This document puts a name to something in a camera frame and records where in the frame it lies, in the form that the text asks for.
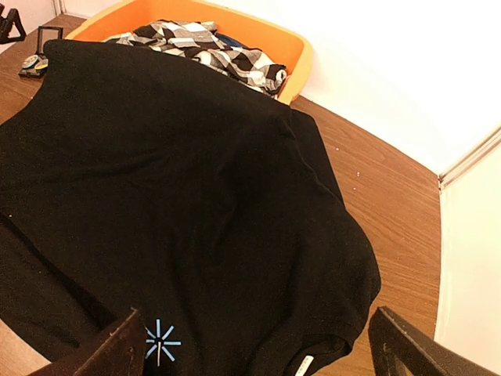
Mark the round picture brooch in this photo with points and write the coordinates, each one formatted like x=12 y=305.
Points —
x=29 y=62

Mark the black brooch display tray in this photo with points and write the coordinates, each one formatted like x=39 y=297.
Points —
x=44 y=34

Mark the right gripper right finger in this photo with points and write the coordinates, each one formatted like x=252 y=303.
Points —
x=399 y=348

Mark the black t-shirt blue logo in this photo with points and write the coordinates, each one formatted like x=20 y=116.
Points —
x=135 y=179

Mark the round yellow black brooch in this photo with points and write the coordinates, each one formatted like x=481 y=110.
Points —
x=43 y=64

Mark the black white checkered shirt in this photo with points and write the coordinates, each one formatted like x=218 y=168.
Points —
x=199 y=42

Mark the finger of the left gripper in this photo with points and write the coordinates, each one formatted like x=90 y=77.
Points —
x=8 y=23

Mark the right aluminium corner post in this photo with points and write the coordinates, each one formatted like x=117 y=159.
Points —
x=470 y=160

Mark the orange plastic bin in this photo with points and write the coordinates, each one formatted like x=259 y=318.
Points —
x=280 y=44

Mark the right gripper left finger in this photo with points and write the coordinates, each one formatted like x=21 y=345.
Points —
x=117 y=350

